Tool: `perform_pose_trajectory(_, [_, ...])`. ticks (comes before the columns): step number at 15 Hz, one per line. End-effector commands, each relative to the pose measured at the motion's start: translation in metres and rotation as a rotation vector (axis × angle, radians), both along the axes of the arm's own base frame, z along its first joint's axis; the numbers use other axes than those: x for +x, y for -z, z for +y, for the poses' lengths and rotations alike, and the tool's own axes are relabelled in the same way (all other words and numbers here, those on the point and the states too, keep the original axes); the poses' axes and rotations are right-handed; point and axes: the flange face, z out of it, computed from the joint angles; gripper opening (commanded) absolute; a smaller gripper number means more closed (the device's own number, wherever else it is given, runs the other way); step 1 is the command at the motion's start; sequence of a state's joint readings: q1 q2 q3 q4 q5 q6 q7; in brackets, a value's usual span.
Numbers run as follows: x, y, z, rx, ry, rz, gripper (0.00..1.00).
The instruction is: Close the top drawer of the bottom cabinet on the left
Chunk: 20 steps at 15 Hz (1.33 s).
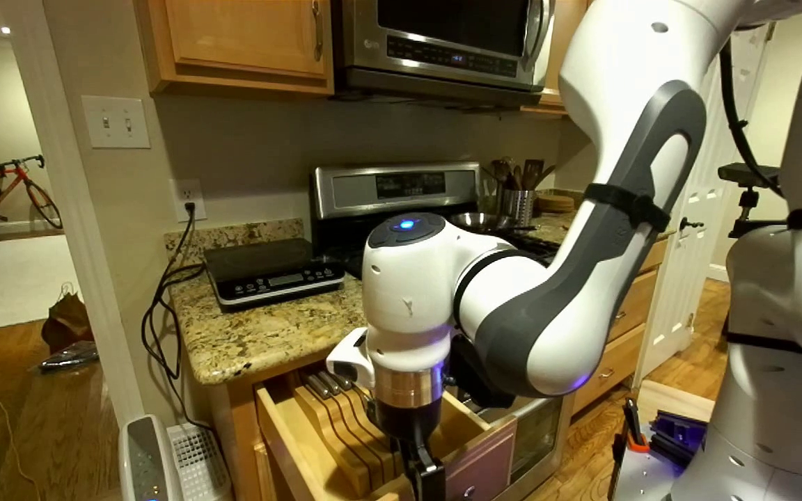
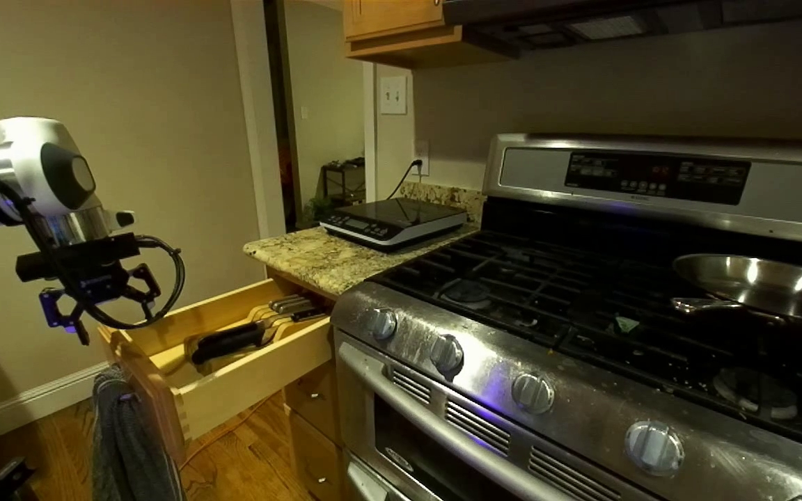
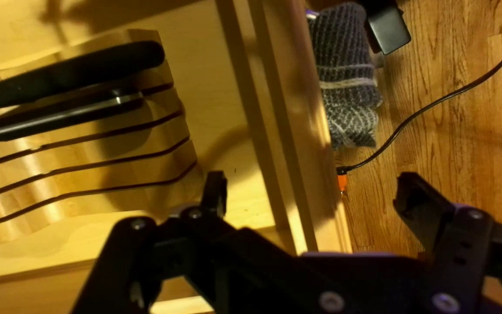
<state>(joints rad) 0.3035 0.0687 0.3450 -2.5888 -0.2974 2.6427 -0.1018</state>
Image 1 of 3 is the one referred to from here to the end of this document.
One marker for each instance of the light wooden knife drawer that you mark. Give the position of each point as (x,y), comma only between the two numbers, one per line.
(298,462)

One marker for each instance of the metal drawer pull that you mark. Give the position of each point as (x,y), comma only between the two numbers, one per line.
(468,490)

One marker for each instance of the wide wooden wall cabinet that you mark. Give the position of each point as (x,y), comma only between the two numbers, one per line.
(236,38)

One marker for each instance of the steel frying pan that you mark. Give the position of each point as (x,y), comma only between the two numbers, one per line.
(474,222)

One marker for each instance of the wooden base cabinet with knife drawer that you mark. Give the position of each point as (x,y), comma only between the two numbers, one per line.
(236,428)

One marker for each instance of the granite countertop with cooktop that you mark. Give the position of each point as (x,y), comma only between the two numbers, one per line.
(262,334)

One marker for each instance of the white space heater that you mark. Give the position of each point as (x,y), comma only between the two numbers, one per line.
(147,462)

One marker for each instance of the narrow wooden wall cabinet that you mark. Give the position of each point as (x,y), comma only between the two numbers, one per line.
(567,46)

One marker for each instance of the stainless steel gas stove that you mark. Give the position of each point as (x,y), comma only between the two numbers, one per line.
(390,190)

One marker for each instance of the shallow wooden cabinet drawer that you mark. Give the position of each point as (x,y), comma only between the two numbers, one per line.
(656,254)

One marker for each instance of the brown bag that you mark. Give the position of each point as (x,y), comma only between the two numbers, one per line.
(69,320)

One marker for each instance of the white wall outlet plate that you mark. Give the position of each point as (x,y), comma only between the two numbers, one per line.
(116,120)

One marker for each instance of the granite countertop with cutting board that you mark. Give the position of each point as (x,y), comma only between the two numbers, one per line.
(541,227)

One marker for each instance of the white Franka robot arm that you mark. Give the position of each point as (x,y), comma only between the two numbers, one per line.
(606,259)

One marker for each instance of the deep wooden cabinet drawer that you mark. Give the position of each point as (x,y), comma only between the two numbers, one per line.
(610,371)
(638,311)

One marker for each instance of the dark shoes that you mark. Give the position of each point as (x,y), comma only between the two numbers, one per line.
(69,359)

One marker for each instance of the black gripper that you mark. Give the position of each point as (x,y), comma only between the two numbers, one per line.
(411,432)

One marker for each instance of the white rug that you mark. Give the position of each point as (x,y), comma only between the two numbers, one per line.
(6,281)

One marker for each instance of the stainless steel microwave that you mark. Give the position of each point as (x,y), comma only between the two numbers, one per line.
(438,44)

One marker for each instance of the metal utensil crock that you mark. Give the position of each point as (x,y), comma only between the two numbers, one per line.
(523,204)

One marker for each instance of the white wall outlet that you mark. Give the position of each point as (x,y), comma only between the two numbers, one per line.
(190,195)

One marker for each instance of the white panel door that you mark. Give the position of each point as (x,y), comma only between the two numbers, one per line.
(698,279)

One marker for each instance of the brown wooden box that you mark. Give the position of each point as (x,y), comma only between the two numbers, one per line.
(556,201)

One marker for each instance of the robot base platform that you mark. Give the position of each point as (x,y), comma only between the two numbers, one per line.
(681,435)

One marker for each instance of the black electronic box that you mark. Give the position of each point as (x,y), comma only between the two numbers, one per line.
(272,275)

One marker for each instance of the white ribbed panel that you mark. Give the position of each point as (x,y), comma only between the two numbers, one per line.
(195,460)

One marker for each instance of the black camera on tripod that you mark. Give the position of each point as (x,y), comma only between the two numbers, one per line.
(744,173)

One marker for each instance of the red bicycle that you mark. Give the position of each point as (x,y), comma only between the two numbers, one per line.
(2,181)

